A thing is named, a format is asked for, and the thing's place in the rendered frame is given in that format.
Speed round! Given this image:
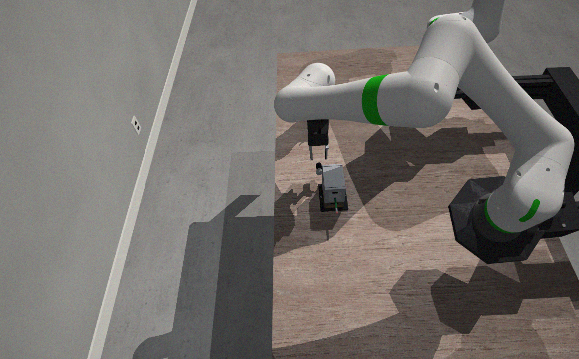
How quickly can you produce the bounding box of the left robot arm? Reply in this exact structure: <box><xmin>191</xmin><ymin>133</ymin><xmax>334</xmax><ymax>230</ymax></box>
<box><xmin>274</xmin><ymin>14</ymin><xmax>574</xmax><ymax>242</ymax></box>

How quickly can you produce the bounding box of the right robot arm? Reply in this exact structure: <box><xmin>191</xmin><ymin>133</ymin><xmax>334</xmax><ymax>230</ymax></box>
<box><xmin>427</xmin><ymin>0</ymin><xmax>506</xmax><ymax>44</ymax></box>

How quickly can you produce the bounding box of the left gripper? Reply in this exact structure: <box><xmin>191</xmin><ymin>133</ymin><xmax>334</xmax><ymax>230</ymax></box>
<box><xmin>307</xmin><ymin>119</ymin><xmax>329</xmax><ymax>160</ymax></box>

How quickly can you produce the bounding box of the grey pencil sharpener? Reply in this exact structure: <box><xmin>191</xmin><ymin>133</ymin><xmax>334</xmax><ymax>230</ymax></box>
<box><xmin>316</xmin><ymin>162</ymin><xmax>348</xmax><ymax>214</ymax></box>

